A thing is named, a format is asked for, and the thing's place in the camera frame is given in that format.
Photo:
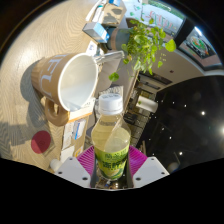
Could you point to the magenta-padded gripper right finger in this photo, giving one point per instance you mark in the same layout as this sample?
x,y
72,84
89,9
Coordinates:
x,y
137,161

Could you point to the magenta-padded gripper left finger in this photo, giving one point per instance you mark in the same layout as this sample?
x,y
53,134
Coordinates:
x,y
85,161

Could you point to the clear green-label drink bottle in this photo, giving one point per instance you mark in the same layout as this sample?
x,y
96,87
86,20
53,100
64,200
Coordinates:
x,y
111,140

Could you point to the flat round red coaster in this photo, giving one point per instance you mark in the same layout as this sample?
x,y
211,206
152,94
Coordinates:
x,y
40,142

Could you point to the ceiling spot lights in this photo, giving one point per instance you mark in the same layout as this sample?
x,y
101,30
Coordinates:
x,y
203,113

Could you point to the brown ceramic mug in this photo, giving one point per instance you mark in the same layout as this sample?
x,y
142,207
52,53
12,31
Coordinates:
x,y
53,78

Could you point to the green potted plant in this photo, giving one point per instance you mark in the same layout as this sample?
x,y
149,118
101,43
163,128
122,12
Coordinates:
x,y
143,43

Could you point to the small light blue box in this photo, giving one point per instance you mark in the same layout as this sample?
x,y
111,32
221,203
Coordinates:
x,y
96,31

